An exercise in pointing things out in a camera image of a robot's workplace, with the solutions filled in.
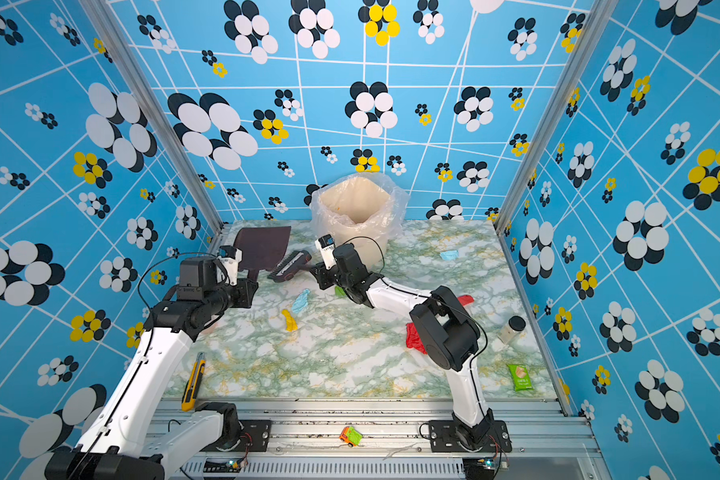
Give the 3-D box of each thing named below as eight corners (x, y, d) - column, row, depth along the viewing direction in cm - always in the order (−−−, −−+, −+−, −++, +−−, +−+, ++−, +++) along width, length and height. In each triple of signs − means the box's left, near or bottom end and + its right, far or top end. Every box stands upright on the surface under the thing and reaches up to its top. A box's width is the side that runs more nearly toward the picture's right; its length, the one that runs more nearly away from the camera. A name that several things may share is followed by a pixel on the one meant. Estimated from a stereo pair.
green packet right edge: (514, 390, 83) (517, 388, 81) (507, 366, 87) (510, 364, 85) (532, 390, 83) (535, 388, 81) (524, 366, 87) (527, 364, 85)
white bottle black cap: (497, 345, 91) (510, 330, 82) (493, 331, 94) (506, 315, 85) (514, 345, 91) (528, 330, 82) (509, 331, 94) (523, 315, 85)
